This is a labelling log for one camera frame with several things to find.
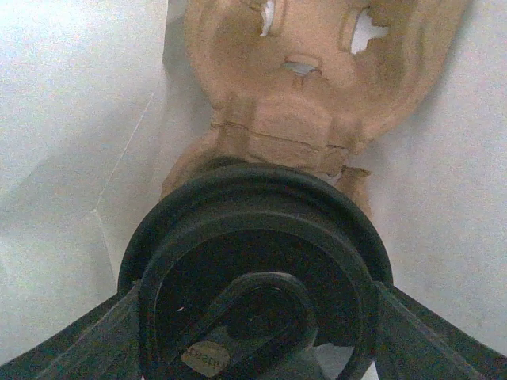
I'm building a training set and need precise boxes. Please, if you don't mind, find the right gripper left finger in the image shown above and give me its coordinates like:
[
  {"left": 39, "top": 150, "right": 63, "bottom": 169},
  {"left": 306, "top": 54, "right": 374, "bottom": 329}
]
[{"left": 1, "top": 283, "right": 142, "bottom": 379}]

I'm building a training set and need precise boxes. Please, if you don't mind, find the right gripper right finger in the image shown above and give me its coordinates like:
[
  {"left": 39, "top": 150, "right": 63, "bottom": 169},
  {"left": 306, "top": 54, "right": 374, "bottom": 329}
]
[{"left": 374, "top": 282, "right": 506, "bottom": 379}]

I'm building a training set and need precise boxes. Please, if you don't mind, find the light blue paper bag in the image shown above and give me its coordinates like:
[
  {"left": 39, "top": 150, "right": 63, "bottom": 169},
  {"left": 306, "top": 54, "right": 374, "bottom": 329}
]
[{"left": 1, "top": 1, "right": 506, "bottom": 362}]

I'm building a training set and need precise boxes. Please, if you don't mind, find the brown cardboard cup carrier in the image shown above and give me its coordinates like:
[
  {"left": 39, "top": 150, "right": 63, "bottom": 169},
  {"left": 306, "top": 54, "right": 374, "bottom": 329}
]
[{"left": 162, "top": 1, "right": 467, "bottom": 213}]

